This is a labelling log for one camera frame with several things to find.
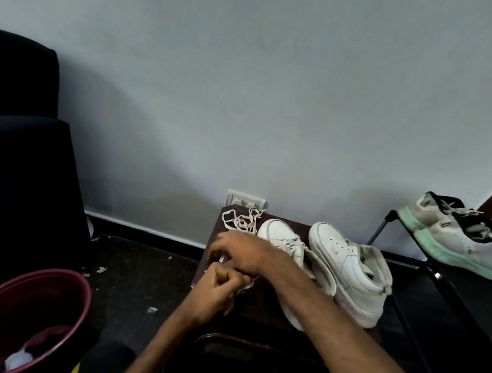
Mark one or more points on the white shoelace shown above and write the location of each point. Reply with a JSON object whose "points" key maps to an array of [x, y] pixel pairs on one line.
{"points": [[244, 222]]}

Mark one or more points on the dark curved chair frame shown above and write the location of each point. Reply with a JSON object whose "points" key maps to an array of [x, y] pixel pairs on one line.
{"points": [[238, 339]]}

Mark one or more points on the white laced low sneaker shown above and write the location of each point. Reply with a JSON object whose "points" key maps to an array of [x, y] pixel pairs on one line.
{"points": [[282, 235]]}

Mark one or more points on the person's right forearm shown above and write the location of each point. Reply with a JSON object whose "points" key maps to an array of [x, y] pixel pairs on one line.
{"points": [[329, 328]]}

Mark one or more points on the white baseboard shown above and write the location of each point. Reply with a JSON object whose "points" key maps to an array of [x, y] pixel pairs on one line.
{"points": [[145, 229]]}

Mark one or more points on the person's right fingers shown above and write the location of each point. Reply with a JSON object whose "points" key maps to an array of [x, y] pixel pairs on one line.
{"points": [[225, 249]]}

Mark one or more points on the person's right hand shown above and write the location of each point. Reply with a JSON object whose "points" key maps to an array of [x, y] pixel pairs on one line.
{"points": [[253, 252]]}

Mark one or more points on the dark wooden stool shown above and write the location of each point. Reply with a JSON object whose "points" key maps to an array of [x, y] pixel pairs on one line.
{"points": [[260, 300]]}

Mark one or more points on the black metal shoe rack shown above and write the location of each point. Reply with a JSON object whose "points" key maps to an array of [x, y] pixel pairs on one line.
{"points": [[458, 294]]}

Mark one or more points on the grey sneaker with green sole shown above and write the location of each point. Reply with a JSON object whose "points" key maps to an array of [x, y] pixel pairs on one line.
{"points": [[449, 240]]}

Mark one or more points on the person's left fingers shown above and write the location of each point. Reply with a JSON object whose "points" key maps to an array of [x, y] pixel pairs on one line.
{"points": [[229, 279]]}

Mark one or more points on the white cloth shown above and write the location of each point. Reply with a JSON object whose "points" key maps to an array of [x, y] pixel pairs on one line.
{"points": [[18, 359]]}

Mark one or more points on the white paper scrap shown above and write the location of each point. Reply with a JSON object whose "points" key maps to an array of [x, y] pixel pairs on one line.
{"points": [[101, 269], [152, 310]]}

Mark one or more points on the black armchair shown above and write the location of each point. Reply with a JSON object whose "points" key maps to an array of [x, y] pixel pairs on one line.
{"points": [[24, 181]]}

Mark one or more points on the maroon plastic bucket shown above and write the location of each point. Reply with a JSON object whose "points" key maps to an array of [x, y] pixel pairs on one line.
{"points": [[13, 304]]}

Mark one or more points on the person's left hand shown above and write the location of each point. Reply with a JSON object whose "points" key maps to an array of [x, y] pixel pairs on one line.
{"points": [[209, 295]]}

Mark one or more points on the white wall outlet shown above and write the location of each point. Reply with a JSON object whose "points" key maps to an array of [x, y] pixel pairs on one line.
{"points": [[245, 200]]}

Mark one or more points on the person's left forearm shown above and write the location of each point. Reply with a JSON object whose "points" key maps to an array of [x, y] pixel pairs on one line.
{"points": [[159, 348]]}

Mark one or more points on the white high-top sneaker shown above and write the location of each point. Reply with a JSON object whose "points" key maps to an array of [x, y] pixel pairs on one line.
{"points": [[349, 264]]}

